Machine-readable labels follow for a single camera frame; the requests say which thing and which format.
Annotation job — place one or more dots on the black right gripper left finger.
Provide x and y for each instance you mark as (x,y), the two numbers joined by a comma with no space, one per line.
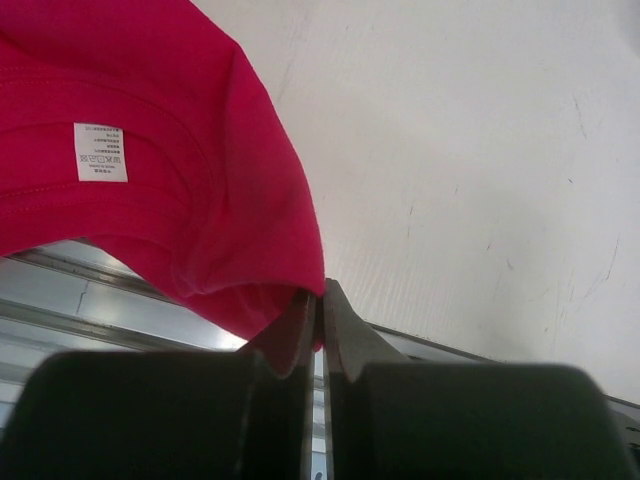
(171,414)

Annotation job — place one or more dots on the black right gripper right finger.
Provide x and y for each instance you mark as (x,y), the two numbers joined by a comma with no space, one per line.
(392,417)

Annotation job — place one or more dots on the crimson pink t-shirt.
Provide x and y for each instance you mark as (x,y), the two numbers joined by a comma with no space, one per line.
(142,127)

